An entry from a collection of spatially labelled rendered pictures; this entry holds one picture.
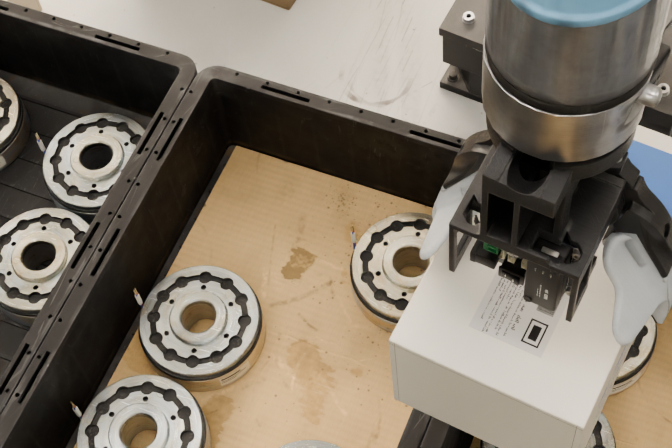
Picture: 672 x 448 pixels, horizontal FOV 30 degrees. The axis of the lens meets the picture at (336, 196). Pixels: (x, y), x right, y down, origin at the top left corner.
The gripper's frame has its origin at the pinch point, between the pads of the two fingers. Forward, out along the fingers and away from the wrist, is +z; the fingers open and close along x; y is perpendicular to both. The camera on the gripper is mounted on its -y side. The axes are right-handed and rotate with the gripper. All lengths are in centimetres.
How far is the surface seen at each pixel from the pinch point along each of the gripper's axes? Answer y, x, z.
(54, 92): -11, -54, 28
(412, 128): -15.7, -17.7, 17.9
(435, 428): 7.0, -4.7, 17.6
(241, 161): -11.6, -33.6, 27.9
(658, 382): -7.8, 8.0, 27.7
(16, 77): -11, -59, 28
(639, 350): -8.3, 5.8, 24.6
